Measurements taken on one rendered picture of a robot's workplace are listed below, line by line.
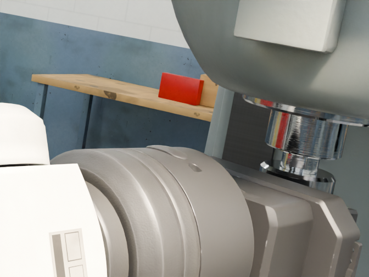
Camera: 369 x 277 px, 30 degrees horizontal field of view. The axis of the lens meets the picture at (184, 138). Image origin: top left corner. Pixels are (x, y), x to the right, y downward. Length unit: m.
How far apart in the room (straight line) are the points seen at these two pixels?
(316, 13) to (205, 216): 0.10
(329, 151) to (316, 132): 0.01
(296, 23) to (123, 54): 4.80
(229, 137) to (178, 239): 0.55
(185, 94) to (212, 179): 3.98
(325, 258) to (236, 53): 0.11
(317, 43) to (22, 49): 5.24
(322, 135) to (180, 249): 0.16
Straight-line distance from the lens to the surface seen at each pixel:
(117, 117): 5.12
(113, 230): 0.27
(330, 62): 0.33
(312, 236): 0.37
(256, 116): 0.81
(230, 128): 0.82
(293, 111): 0.38
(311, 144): 0.40
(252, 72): 0.35
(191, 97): 4.28
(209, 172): 0.31
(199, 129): 4.88
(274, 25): 0.30
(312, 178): 0.41
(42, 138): 0.25
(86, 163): 0.29
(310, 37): 0.29
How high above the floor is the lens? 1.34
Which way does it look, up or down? 9 degrees down
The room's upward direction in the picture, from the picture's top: 10 degrees clockwise
